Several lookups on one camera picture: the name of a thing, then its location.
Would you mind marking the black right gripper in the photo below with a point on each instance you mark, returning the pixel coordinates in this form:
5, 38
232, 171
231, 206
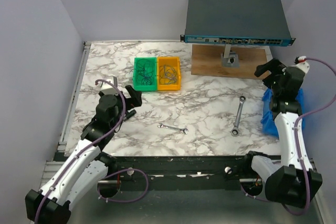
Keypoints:
275, 66

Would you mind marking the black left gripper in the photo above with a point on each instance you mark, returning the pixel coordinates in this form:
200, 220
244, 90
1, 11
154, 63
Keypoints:
136, 98

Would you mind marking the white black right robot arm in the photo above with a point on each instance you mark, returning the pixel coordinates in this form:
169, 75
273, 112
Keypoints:
292, 182

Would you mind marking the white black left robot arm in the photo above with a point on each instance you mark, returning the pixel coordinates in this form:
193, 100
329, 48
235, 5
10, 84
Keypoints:
86, 165

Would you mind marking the black pipe fitting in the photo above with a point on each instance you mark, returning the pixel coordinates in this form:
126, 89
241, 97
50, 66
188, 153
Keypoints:
129, 114

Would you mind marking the green plastic bin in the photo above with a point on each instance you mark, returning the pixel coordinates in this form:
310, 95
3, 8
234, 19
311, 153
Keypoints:
145, 74

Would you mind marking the orange plastic bin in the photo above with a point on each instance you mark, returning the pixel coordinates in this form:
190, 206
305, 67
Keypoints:
168, 74

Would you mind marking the grey metal stand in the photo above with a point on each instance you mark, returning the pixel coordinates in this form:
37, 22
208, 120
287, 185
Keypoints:
229, 58

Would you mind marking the small open-end wrench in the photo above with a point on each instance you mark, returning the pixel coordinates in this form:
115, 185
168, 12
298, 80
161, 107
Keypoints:
182, 130

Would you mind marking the blue plastic bin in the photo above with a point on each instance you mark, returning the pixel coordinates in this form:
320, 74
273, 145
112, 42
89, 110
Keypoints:
267, 122

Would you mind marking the brown wooden board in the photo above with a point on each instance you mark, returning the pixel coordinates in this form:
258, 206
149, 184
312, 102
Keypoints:
206, 61

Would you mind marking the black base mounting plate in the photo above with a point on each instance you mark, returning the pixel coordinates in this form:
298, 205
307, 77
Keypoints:
172, 173

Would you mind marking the silver ratchet wrench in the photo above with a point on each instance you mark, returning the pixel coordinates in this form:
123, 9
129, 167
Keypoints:
235, 129

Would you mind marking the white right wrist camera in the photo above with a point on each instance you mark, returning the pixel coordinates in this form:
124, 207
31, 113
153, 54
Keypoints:
302, 64

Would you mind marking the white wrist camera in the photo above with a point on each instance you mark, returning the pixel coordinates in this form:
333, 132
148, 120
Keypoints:
106, 89
302, 64

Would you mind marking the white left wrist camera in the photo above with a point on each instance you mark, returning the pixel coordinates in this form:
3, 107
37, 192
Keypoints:
106, 89

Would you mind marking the grey network switch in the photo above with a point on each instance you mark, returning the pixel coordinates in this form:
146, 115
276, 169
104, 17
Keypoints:
237, 22

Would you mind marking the aluminium frame rail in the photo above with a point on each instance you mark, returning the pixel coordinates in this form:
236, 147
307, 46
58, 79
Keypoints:
51, 168

